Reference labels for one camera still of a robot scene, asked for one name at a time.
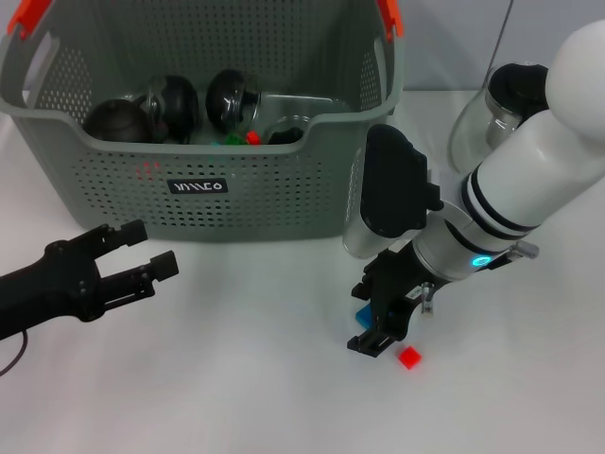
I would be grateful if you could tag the glass teacup black holder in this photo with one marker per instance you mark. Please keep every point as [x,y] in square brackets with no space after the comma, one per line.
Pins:
[229,101]
[177,106]
[283,132]

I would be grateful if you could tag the grey perforated plastic storage bin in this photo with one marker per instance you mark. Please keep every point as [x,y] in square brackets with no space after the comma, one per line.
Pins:
[283,208]

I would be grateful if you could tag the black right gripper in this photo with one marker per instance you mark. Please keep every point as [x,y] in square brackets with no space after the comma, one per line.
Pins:
[394,284]

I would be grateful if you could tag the dark clay teapot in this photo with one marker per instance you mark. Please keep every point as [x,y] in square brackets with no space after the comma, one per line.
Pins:
[113,123]

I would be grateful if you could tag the green toy brick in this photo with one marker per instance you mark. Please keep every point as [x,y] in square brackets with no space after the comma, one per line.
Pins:
[232,139]

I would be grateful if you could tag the blue square toy plate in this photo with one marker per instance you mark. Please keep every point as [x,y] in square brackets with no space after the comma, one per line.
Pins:
[364,317]

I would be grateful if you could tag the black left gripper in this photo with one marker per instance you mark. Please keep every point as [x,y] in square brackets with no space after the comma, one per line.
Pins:
[57,284]

